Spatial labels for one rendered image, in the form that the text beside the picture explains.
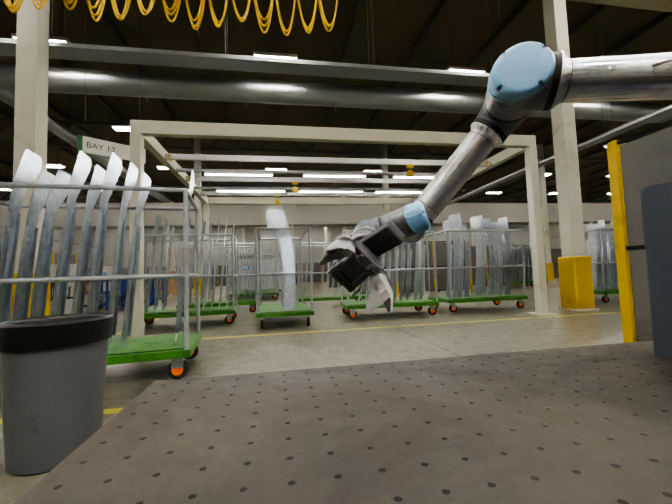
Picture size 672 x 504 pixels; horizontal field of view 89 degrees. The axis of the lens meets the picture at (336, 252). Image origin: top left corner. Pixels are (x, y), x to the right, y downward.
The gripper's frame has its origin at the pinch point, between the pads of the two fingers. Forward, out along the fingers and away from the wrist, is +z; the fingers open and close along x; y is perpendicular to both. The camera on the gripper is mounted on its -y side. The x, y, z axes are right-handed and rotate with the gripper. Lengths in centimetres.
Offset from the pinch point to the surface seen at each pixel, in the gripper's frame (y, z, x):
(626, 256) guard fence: -86, -259, -200
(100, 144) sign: 497, -744, 532
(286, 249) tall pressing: 251, -521, 13
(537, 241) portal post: -73, -631, -324
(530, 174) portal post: -150, -682, -229
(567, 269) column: -81, -671, -432
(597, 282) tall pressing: -122, -818, -596
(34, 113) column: 346, -450, 451
